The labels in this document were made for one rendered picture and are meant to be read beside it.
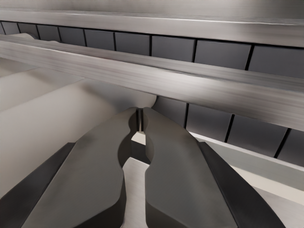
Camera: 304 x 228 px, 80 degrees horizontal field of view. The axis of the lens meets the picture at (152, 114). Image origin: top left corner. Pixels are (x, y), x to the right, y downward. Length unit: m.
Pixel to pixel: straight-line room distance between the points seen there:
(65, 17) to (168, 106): 0.14
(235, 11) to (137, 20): 0.08
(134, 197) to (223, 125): 0.20
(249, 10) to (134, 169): 0.22
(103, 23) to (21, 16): 0.13
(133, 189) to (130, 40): 0.21
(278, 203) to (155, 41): 0.24
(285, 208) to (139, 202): 0.19
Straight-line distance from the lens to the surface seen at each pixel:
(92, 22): 0.20
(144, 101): 0.15
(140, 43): 0.17
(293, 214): 0.30
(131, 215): 0.36
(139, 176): 0.27
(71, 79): 0.17
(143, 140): 0.16
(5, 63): 0.20
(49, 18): 0.25
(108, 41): 0.19
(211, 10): 0.20
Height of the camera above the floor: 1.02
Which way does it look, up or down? 49 degrees down
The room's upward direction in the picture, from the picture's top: 133 degrees counter-clockwise
